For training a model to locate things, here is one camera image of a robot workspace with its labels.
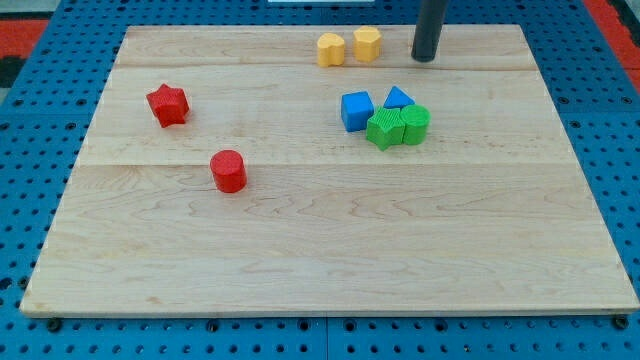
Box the green cylinder block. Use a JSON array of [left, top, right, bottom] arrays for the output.
[[400, 104, 431, 145]]

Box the green star block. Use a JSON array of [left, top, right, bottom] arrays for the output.
[[366, 107, 405, 151]]

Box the wooden board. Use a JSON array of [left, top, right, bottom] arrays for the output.
[[21, 25, 639, 318]]

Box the blue cube block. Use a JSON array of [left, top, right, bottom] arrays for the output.
[[341, 91, 374, 132]]

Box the blue triangle block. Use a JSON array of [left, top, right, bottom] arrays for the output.
[[383, 86, 415, 109]]

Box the yellow heart block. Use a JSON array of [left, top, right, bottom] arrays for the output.
[[316, 33, 345, 67]]

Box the red star block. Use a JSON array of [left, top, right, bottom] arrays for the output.
[[146, 84, 190, 128]]

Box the yellow pentagon block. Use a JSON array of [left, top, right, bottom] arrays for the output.
[[353, 26, 382, 62]]

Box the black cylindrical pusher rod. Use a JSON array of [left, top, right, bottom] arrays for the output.
[[411, 0, 449, 63]]

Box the red cylinder block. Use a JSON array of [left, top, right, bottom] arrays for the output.
[[210, 150, 247, 193]]

